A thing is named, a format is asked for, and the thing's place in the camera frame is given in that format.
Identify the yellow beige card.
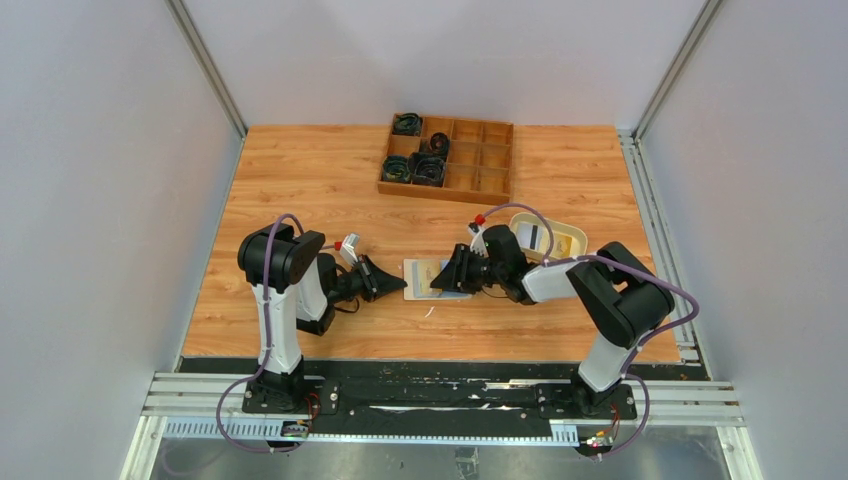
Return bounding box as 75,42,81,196
411,259,442,298

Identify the white leather card holder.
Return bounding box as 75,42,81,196
403,259,471,301

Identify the white card with stripe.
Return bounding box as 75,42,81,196
516,223,546,251

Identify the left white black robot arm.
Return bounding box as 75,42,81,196
237,221,407,412

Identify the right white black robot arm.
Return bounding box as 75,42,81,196
430,222,675,414

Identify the beige plate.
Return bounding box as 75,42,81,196
509,212,588,262

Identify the wooden compartment tray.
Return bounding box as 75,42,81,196
377,112,514,206

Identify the black coiled belt bottom-middle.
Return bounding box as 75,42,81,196
410,152,446,187

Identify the dark coiled belt bottom-left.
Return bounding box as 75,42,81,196
381,155,412,184

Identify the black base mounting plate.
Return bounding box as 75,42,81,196
178,357,710,439

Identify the black coiled belt middle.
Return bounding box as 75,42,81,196
428,132,450,157

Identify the black coiled belt top-left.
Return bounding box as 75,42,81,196
392,112,423,137

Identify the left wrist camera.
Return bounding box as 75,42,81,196
333,233,360,267

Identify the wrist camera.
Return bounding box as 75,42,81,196
333,233,360,267
467,214,487,257

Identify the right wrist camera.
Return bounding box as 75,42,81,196
467,214,487,257

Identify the right side aluminium rail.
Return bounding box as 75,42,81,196
617,129,711,378

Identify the aluminium frame rail front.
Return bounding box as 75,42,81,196
122,373,762,479

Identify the left aluminium corner post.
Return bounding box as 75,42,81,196
165,0,249,141

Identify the aluminium corner post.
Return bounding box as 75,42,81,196
165,0,249,141
631,0,725,142

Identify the right aluminium corner post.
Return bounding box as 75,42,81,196
631,0,725,142

